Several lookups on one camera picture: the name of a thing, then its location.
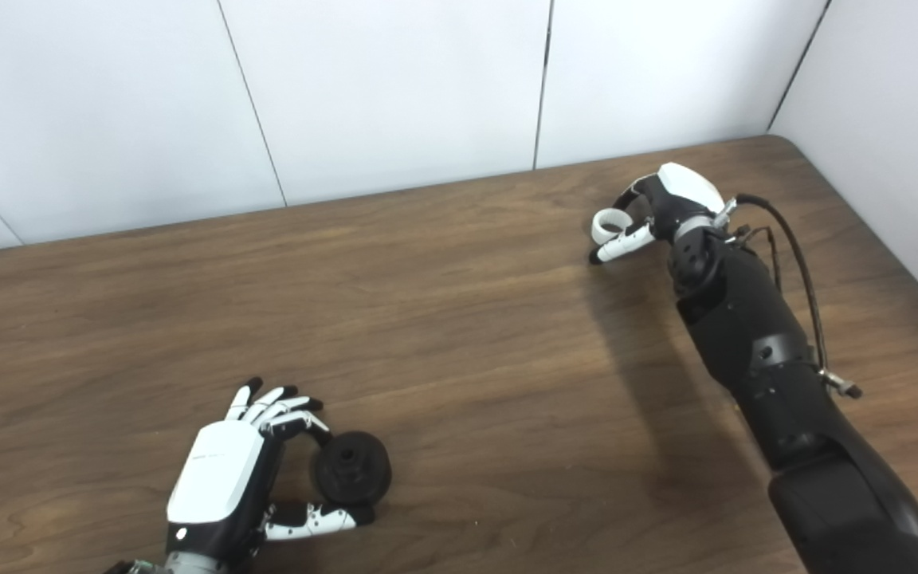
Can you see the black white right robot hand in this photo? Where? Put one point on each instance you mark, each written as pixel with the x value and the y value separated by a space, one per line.
pixel 686 187

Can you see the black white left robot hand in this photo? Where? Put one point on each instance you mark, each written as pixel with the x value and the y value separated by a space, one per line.
pixel 216 470

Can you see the round black part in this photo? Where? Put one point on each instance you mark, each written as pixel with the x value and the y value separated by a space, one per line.
pixel 363 478

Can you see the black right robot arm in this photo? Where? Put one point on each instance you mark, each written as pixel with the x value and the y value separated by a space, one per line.
pixel 762 343

